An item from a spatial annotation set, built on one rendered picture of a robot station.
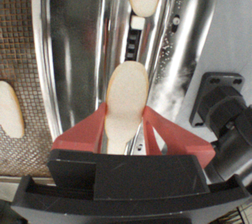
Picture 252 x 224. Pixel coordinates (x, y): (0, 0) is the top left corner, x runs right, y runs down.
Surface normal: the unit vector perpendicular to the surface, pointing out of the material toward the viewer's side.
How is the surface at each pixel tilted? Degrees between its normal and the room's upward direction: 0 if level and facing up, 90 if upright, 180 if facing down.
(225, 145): 100
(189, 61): 0
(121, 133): 10
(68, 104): 0
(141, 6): 18
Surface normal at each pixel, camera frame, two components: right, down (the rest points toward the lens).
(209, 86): 0.04, 0.56
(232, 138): -0.93, -0.36
